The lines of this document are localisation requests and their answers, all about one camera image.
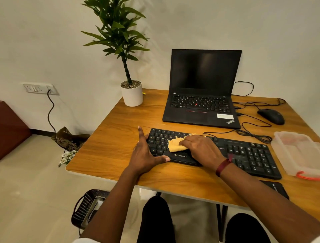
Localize red wrist band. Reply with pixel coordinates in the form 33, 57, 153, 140
215, 154, 234, 178

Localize black laptop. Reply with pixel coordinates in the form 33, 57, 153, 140
162, 49, 242, 130

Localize white wall socket panel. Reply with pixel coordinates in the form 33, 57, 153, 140
22, 83, 60, 96

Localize black laptop charger cable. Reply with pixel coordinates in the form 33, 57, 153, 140
231, 81, 254, 97

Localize white plant pot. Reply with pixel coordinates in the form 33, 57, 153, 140
120, 80, 144, 107

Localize black keyboard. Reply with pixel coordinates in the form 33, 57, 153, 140
146, 128, 282, 180

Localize black wall power cable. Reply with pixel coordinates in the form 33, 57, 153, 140
47, 89, 57, 133

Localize black mouse cable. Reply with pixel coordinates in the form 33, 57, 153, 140
232, 98, 287, 118

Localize person's black trousers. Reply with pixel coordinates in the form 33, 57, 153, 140
137, 196, 272, 243

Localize white flower bunch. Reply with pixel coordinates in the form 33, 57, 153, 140
58, 149, 77, 168

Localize brown patterned bag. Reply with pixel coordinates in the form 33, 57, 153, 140
51, 126, 90, 152

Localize person's left hand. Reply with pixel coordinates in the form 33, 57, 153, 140
127, 126, 171, 176

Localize person's white shirt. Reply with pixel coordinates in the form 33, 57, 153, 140
72, 235, 320, 243

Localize black cleaning brush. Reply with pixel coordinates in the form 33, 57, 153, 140
260, 180, 290, 200

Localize person's right hand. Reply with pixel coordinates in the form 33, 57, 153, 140
179, 135, 227, 172

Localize green leafy plant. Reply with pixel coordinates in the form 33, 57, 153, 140
80, 0, 151, 85

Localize clear plastic container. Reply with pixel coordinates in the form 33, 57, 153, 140
271, 131, 320, 181

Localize person's left forearm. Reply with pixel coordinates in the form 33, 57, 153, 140
80, 168, 140, 243

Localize person's right forearm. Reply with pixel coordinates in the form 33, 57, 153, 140
220, 163, 320, 243

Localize black woven basket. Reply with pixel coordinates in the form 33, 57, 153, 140
71, 189, 110, 230

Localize black computer mouse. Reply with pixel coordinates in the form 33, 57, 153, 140
257, 108, 285, 126

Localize dark brown cabinet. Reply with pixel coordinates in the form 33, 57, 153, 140
0, 100, 32, 161

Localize yellow cloth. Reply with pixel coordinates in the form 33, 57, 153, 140
167, 133, 207, 153

